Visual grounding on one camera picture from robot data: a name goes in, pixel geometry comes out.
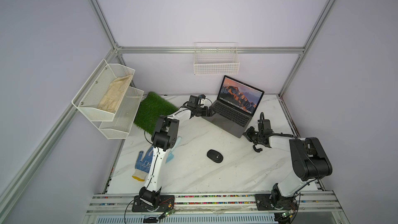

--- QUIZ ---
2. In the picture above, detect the blue dotted work glove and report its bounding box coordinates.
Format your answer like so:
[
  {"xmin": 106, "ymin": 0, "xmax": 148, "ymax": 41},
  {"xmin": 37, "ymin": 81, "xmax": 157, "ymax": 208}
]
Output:
[{"xmin": 132, "ymin": 146, "xmax": 153, "ymax": 181}]

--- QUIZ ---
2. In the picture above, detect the aluminium rail base frame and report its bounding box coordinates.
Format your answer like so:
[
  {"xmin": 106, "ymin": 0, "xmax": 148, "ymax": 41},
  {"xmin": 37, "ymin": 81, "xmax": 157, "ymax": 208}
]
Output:
[{"xmin": 83, "ymin": 191, "xmax": 350, "ymax": 224}]

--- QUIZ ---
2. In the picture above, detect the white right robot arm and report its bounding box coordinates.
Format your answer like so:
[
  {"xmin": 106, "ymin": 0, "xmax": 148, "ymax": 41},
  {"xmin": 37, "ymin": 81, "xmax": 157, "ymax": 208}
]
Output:
[{"xmin": 243, "ymin": 113, "xmax": 333, "ymax": 210}]

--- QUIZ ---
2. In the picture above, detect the white upper mesh shelf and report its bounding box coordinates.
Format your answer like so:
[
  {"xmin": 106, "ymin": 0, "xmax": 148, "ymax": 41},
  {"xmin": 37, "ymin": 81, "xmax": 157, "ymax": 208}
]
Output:
[{"xmin": 72, "ymin": 60, "xmax": 135, "ymax": 122}]

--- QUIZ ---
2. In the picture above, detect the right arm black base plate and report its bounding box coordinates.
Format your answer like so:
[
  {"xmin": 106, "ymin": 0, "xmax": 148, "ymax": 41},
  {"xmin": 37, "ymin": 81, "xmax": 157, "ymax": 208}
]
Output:
[{"xmin": 255, "ymin": 194, "xmax": 298, "ymax": 211}]

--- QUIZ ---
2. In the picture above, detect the white lower mesh shelf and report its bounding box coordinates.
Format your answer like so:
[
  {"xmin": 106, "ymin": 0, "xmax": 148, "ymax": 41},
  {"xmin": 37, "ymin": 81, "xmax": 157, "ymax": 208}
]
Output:
[{"xmin": 99, "ymin": 87, "xmax": 144, "ymax": 140}]

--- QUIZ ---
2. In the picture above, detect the beige cloth in shelf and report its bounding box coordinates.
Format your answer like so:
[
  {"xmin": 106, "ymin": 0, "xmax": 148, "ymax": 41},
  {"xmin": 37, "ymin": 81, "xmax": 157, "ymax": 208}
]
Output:
[{"xmin": 97, "ymin": 75, "xmax": 133, "ymax": 114}]

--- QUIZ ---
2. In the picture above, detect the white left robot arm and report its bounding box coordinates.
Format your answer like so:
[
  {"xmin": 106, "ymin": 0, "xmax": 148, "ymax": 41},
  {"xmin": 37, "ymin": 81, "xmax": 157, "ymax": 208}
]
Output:
[{"xmin": 132, "ymin": 94, "xmax": 212, "ymax": 211}]

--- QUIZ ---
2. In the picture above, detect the grey laptop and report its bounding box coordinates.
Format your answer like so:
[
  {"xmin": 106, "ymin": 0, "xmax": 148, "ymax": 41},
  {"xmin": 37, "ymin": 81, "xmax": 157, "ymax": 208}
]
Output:
[{"xmin": 203, "ymin": 75, "xmax": 264, "ymax": 138}]

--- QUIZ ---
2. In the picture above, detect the black mouse battery cover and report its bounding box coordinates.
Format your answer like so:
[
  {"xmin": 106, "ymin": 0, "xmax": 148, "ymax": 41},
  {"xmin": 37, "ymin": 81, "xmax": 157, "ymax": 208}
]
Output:
[{"xmin": 252, "ymin": 145, "xmax": 263, "ymax": 153}]

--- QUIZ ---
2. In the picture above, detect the light blue plastic scoop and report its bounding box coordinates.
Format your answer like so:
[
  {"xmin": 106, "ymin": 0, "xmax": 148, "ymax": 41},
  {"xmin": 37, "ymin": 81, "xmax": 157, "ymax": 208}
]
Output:
[{"xmin": 165, "ymin": 136, "xmax": 182, "ymax": 163}]

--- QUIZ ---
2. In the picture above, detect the green artificial grass mat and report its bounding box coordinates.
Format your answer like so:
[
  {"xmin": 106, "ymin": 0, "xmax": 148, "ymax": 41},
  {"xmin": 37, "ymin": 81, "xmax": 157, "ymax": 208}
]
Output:
[{"xmin": 134, "ymin": 92, "xmax": 178, "ymax": 134}]

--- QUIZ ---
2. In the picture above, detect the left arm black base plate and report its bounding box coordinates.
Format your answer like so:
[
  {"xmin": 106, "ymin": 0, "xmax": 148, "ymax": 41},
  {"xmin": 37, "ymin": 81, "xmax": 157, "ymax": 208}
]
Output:
[{"xmin": 131, "ymin": 195, "xmax": 175, "ymax": 213}]

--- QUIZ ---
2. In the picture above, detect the aluminium enclosure frame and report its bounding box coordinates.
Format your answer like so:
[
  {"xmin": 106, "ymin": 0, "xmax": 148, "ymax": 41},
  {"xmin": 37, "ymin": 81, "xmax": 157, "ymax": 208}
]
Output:
[{"xmin": 1, "ymin": 0, "xmax": 337, "ymax": 216}]

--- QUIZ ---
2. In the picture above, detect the black wireless mouse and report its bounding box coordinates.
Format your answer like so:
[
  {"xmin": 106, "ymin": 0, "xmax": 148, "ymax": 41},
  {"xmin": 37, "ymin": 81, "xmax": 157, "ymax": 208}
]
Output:
[{"xmin": 206, "ymin": 149, "xmax": 223, "ymax": 163}]

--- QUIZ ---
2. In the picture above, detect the white wire wall basket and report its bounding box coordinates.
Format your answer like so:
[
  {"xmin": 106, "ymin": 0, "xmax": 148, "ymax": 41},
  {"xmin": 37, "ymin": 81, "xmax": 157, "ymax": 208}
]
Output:
[{"xmin": 193, "ymin": 42, "xmax": 240, "ymax": 76}]

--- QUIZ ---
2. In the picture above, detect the white mesh shelf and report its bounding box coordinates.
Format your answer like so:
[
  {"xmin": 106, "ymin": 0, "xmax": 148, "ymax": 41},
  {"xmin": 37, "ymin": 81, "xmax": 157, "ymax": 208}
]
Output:
[
  {"xmin": 99, "ymin": 87, "xmax": 144, "ymax": 140},
  {"xmin": 72, "ymin": 60, "xmax": 135, "ymax": 122}
]

